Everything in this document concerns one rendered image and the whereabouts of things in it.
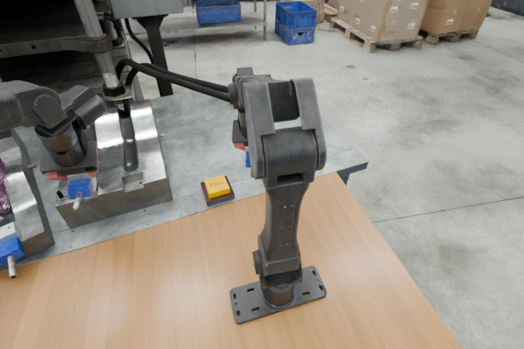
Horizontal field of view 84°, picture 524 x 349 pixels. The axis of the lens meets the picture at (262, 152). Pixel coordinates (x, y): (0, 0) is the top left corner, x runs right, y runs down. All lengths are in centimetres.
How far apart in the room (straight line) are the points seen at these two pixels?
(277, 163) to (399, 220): 166
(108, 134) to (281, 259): 68
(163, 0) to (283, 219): 123
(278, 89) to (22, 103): 40
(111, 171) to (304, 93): 63
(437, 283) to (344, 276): 112
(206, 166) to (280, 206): 55
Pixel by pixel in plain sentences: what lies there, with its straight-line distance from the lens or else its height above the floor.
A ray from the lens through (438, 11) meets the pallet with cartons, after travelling 492.
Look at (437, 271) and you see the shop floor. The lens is 185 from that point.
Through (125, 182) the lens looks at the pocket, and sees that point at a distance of 86.
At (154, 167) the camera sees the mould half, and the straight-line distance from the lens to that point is 85.
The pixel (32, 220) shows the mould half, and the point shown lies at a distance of 90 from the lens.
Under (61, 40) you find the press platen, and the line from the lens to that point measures 149.
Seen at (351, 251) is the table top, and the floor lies 80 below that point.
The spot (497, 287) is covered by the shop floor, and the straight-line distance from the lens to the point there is 196.
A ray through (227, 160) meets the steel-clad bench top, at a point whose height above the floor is 80.
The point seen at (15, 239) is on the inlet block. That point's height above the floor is 87.
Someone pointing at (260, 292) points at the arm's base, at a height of 81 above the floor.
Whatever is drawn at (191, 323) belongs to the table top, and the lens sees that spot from 68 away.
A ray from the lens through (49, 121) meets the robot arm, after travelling 61.
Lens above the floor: 143
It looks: 40 degrees down
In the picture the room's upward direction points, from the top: straight up
